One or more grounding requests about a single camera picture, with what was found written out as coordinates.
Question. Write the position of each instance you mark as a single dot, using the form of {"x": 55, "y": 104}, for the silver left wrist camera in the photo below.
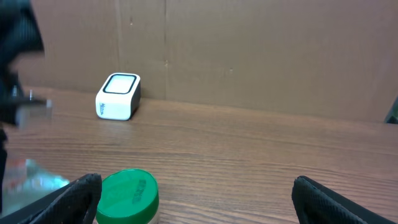
{"x": 36, "y": 109}

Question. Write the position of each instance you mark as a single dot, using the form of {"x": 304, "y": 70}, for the white barcode scanner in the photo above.
{"x": 119, "y": 97}

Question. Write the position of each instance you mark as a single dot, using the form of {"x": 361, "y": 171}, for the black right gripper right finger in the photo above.
{"x": 316, "y": 204}

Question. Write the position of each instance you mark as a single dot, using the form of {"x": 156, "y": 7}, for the teal orange snack packet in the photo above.
{"x": 25, "y": 182}

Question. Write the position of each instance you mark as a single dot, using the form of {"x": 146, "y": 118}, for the green lid jar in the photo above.
{"x": 130, "y": 196}

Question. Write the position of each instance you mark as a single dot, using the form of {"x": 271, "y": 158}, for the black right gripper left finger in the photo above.
{"x": 75, "y": 203}

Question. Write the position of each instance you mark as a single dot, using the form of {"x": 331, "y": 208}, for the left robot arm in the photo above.
{"x": 20, "y": 34}

